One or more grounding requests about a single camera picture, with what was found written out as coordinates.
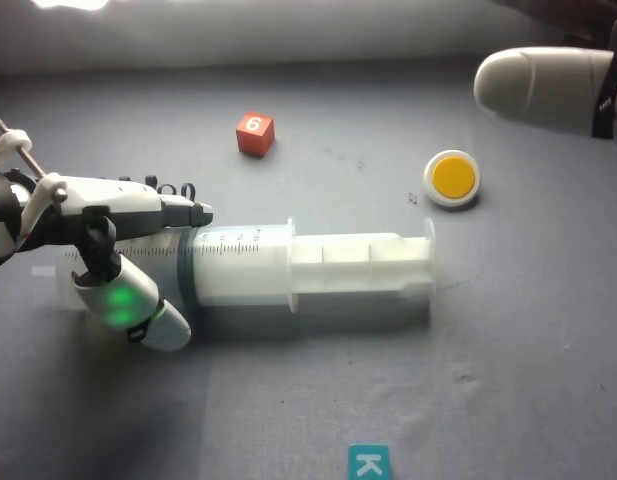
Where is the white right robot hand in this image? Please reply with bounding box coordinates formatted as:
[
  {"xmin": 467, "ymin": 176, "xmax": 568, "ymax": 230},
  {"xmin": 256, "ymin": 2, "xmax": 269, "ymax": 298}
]
[{"xmin": 473, "ymin": 46, "xmax": 617, "ymax": 140}]

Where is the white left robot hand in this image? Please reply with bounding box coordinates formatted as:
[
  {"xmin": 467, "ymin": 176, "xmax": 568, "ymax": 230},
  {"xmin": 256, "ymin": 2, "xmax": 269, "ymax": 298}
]
[{"xmin": 25, "ymin": 172, "xmax": 215, "ymax": 354}]

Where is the large clear plastic syringe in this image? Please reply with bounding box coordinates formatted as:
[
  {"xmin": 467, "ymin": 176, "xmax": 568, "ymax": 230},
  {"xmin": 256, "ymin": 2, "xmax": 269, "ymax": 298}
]
[{"xmin": 31, "ymin": 215, "xmax": 438, "ymax": 321}]

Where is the yellow button white base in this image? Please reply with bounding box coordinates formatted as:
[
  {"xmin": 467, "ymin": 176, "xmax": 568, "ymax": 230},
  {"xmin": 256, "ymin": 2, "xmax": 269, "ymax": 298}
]
[{"xmin": 423, "ymin": 148, "xmax": 482, "ymax": 207}]

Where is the red number block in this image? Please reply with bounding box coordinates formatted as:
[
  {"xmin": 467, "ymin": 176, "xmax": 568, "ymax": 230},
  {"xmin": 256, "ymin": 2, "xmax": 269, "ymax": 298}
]
[{"xmin": 235, "ymin": 113, "xmax": 276, "ymax": 159}]

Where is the white backdrop panel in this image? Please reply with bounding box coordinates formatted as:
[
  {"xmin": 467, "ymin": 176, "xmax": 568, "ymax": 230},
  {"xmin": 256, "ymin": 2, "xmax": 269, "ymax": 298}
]
[{"xmin": 0, "ymin": 0, "xmax": 579, "ymax": 71}]

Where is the grey table cloth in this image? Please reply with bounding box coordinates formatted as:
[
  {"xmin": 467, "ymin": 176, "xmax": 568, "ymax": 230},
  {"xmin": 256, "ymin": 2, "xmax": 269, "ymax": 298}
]
[{"xmin": 0, "ymin": 57, "xmax": 617, "ymax": 480}]

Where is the teal letter block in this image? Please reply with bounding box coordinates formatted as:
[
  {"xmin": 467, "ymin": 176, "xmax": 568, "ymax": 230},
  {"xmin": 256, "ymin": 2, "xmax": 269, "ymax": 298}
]
[{"xmin": 347, "ymin": 442, "xmax": 391, "ymax": 480}]

